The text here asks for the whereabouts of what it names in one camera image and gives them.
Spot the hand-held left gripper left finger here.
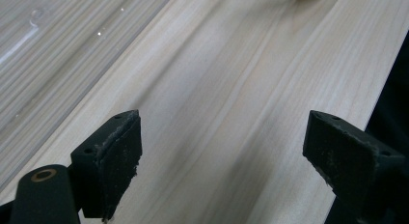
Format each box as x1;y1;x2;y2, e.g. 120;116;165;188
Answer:
69;109;144;222

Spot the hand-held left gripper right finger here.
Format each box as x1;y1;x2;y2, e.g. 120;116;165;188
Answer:
302;109;407;218

